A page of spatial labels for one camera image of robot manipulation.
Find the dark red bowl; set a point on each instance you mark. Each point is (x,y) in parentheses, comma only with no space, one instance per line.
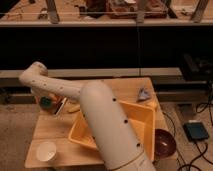
(165,144)

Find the white paper cup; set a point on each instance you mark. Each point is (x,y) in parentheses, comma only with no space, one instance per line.
(46,152)

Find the orange red bowl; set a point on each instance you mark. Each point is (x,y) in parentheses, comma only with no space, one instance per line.
(56,100)

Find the black box on shelf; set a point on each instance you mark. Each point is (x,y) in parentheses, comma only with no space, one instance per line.
(196,68)

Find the white black handled brush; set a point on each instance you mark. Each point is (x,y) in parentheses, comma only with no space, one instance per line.
(60,107)

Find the crumpled blue grey cloth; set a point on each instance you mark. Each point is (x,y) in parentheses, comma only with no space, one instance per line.
(143,95)

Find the yellow plastic tray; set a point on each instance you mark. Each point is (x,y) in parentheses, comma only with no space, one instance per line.
(142,119)

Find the yellow banana piece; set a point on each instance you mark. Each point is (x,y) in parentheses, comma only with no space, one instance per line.
(74,108)

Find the green sponge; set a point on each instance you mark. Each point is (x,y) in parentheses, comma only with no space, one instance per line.
(46,102)

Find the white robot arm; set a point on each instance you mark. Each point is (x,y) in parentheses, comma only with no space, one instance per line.
(113,134)

